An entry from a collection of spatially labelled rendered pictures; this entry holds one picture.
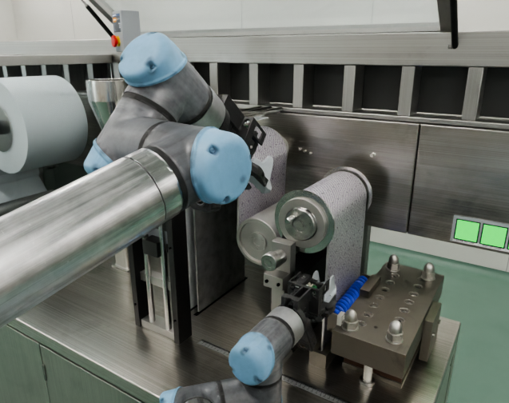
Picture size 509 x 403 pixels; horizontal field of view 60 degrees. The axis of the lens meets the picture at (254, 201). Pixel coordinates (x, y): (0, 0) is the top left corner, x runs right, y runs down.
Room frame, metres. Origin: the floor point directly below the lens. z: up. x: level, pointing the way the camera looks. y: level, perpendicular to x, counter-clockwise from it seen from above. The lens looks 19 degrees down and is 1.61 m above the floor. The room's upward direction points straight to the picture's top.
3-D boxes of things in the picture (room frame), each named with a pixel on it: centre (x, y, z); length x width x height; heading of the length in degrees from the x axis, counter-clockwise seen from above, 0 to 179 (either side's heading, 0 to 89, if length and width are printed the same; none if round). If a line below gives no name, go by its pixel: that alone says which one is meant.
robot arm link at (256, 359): (0.65, -0.01, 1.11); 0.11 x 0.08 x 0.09; 147
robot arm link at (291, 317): (0.72, -0.05, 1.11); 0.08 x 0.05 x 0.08; 57
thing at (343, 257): (0.98, -0.23, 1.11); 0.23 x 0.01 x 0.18; 147
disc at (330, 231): (0.92, -0.11, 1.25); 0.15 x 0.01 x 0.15; 57
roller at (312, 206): (1.01, -0.17, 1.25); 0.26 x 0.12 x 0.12; 147
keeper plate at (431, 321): (0.91, -0.43, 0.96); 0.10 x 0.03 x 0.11; 147
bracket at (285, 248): (0.90, -0.06, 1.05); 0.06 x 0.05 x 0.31; 147
